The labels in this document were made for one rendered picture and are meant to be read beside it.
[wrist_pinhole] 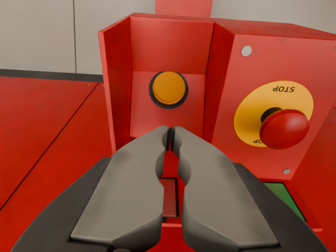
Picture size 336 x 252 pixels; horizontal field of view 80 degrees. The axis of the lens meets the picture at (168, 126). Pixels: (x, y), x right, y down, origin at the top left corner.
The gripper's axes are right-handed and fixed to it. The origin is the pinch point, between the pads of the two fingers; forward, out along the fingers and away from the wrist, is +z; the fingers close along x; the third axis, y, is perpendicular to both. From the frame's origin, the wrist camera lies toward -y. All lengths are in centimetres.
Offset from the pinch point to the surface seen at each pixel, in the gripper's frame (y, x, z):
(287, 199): 9.9, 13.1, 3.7
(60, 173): 25.0, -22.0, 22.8
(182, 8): -9, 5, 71
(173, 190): 9.8, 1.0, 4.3
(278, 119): 0.4, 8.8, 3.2
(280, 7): -13, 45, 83
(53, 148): 24.3, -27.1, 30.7
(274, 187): 9.7, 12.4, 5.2
